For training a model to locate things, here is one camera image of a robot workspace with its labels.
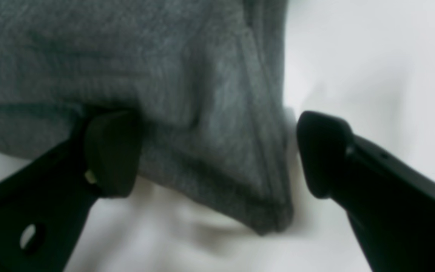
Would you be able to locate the grey T-shirt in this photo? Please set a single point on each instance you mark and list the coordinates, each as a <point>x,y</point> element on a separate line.
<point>206,77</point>

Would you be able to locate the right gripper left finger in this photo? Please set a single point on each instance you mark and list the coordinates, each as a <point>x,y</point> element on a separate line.
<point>44,206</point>

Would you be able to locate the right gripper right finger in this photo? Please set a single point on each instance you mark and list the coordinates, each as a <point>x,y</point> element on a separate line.
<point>390,206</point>

